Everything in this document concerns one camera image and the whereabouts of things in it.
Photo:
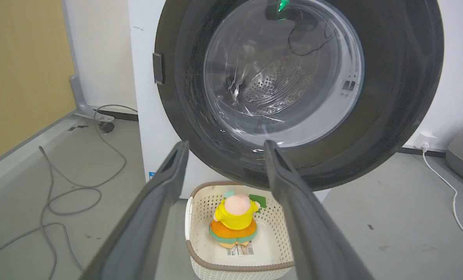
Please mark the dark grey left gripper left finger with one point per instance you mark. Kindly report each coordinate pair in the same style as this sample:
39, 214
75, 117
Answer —
146, 229

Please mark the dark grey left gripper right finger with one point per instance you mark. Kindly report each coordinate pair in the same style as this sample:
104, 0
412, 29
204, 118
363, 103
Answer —
313, 233

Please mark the round dark washing machine door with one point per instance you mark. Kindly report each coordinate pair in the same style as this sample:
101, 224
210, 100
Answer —
391, 97

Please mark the white washing machine body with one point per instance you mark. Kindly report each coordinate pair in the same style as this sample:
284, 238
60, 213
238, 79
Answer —
153, 116

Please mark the white perforated laundry basket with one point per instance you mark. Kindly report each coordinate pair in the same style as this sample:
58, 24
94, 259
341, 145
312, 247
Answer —
268, 243

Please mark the yellow and orange plush doll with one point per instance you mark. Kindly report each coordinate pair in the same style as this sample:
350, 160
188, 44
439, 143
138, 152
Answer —
235, 221

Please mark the grey stand leg with caster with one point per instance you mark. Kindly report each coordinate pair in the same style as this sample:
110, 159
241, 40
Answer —
85, 103

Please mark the white wall plug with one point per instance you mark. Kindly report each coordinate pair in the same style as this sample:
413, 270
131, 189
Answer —
424, 140

